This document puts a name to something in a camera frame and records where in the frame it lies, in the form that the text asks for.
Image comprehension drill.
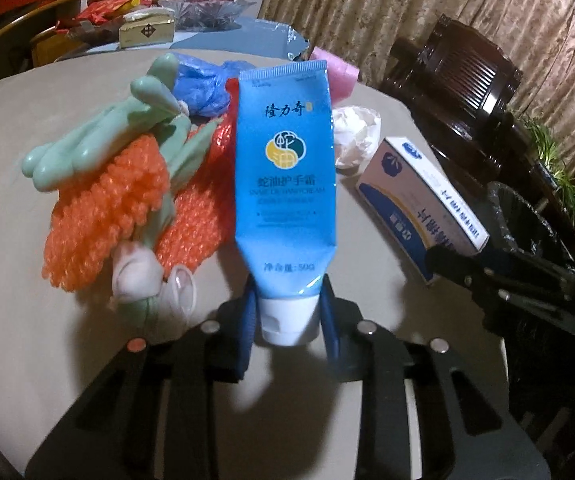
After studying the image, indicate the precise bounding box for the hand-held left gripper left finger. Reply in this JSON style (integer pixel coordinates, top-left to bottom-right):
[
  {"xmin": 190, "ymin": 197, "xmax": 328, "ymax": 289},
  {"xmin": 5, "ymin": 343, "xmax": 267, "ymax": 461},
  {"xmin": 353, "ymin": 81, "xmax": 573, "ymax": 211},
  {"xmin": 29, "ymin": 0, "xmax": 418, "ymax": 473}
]
[{"xmin": 24, "ymin": 280, "xmax": 259, "ymax": 480}]

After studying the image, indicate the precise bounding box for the pink plastic bag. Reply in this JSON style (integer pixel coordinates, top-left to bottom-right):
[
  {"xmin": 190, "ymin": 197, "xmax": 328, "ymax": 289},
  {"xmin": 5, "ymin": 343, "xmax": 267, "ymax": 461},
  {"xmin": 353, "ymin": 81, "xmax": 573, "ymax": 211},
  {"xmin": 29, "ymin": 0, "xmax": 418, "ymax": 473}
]
[{"xmin": 310, "ymin": 46, "xmax": 361, "ymax": 101}]

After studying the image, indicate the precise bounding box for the trash bin with black bag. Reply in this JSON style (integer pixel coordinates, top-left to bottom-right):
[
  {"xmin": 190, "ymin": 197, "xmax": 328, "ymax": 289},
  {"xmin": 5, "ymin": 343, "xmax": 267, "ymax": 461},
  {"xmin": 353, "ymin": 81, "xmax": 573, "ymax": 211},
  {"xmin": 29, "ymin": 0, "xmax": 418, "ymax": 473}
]
[{"xmin": 485, "ymin": 180, "xmax": 575, "ymax": 281}]

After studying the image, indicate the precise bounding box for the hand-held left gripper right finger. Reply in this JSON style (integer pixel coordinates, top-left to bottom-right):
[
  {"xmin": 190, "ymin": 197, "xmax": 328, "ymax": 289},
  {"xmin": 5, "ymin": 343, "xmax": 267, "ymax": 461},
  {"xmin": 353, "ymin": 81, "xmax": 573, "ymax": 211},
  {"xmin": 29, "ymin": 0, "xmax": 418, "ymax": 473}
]
[{"xmin": 317, "ymin": 281, "xmax": 551, "ymax": 480}]

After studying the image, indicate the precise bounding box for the blue tablecloth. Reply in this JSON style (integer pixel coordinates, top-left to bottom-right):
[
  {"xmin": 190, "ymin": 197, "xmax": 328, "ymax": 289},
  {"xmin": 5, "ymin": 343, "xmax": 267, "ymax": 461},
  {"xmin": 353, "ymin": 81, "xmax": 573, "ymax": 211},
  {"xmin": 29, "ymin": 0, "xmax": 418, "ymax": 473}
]
[{"xmin": 92, "ymin": 15, "xmax": 309, "ymax": 60}]

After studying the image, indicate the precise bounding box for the clear plastic cap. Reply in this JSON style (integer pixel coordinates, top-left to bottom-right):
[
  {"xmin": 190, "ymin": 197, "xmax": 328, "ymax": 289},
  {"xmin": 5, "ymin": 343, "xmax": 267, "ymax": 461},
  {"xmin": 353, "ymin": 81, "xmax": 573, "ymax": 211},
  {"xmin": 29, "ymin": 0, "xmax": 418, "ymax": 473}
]
[{"xmin": 164, "ymin": 266, "xmax": 199, "ymax": 317}]

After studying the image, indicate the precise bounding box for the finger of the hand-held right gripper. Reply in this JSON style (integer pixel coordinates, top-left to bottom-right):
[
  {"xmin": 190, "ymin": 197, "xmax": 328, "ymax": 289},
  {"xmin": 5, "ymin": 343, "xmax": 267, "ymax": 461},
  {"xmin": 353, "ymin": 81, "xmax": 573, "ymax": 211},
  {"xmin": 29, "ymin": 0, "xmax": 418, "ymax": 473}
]
[
  {"xmin": 487, "ymin": 246, "xmax": 575, "ymax": 286},
  {"xmin": 425, "ymin": 246, "xmax": 523, "ymax": 306}
]

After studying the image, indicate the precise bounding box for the potted green plant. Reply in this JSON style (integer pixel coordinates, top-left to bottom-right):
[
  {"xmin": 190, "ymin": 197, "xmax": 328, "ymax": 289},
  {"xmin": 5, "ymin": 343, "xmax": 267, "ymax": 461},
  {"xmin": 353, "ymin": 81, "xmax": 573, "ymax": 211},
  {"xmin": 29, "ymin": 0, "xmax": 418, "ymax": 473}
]
[{"xmin": 520, "ymin": 115, "xmax": 575, "ymax": 221}]

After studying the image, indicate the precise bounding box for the blue and white carton box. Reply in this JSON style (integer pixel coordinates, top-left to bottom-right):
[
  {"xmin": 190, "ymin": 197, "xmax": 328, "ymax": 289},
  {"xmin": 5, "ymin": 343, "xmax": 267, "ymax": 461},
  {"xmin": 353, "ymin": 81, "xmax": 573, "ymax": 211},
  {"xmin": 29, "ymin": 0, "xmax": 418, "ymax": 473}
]
[{"xmin": 356, "ymin": 136, "xmax": 491, "ymax": 288}]

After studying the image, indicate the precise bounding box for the blue plastic bag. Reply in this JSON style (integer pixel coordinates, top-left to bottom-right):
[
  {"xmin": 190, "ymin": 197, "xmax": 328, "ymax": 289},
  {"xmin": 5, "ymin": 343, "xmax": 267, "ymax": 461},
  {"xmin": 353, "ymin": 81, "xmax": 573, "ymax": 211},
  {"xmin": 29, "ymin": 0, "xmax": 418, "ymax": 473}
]
[{"xmin": 174, "ymin": 52, "xmax": 240, "ymax": 121}]

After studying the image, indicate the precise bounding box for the glass bowl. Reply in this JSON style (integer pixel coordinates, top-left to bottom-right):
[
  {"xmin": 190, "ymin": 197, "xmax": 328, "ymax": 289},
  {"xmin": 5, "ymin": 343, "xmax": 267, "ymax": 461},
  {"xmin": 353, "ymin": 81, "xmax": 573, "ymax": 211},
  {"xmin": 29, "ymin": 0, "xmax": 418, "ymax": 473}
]
[{"xmin": 160, "ymin": 0, "xmax": 258, "ymax": 31}]

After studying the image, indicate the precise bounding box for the gold box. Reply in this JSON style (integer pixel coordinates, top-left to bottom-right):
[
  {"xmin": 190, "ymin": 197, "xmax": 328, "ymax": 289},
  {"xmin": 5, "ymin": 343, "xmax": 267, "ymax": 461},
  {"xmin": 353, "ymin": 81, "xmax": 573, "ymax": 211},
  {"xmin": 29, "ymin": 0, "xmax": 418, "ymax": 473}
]
[{"xmin": 118, "ymin": 10, "xmax": 177, "ymax": 50}]

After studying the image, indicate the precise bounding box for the blue hand cream tube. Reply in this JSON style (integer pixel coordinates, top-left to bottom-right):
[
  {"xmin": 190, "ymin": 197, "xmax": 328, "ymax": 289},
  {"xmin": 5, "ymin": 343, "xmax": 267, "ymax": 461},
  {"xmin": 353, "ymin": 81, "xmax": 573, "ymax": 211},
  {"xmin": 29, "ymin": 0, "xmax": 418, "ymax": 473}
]
[{"xmin": 234, "ymin": 59, "xmax": 341, "ymax": 347}]

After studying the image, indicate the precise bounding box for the orange foam fruit net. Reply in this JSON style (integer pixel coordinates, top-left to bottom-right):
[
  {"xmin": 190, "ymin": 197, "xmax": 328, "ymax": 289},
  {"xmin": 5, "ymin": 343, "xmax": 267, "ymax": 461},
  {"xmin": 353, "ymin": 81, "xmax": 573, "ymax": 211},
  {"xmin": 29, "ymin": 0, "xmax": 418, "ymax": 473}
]
[
  {"xmin": 41, "ymin": 135, "xmax": 170, "ymax": 293},
  {"xmin": 154, "ymin": 77, "xmax": 240, "ymax": 273}
]

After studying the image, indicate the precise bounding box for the pile of red snack packets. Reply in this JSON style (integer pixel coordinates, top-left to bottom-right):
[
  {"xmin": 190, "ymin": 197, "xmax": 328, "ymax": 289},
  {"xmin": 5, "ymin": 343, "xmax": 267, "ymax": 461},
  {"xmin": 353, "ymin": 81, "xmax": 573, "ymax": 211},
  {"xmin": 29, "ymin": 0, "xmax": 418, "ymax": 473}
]
[{"xmin": 57, "ymin": 0, "xmax": 160, "ymax": 41}]

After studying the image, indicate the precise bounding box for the dark wooden armchair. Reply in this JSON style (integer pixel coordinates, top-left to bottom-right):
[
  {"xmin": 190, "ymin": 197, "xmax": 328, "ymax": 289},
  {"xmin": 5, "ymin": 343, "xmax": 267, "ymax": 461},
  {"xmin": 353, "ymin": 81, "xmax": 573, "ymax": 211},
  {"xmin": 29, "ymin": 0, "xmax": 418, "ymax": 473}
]
[{"xmin": 375, "ymin": 14, "xmax": 551, "ymax": 201}]

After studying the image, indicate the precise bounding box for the white crumpled tissue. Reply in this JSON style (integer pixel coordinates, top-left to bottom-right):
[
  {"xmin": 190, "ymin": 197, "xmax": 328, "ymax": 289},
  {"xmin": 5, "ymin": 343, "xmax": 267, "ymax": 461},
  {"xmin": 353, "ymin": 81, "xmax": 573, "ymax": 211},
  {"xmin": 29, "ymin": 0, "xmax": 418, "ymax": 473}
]
[{"xmin": 332, "ymin": 105, "xmax": 383, "ymax": 171}]

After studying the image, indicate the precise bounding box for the green rubber glove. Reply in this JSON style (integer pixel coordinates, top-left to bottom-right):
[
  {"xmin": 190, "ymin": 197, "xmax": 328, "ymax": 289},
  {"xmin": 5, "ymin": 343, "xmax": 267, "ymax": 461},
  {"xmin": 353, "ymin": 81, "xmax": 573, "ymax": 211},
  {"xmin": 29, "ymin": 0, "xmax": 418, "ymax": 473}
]
[
  {"xmin": 130, "ymin": 52, "xmax": 190, "ymax": 126},
  {"xmin": 20, "ymin": 100, "xmax": 193, "ymax": 336}
]

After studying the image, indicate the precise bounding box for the brown wooden furniture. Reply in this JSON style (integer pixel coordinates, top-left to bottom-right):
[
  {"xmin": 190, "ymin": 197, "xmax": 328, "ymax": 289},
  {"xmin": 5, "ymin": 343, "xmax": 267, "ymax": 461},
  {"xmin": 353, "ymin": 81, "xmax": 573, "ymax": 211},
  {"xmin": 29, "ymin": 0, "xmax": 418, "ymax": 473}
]
[{"xmin": 0, "ymin": 5, "xmax": 93, "ymax": 81}]

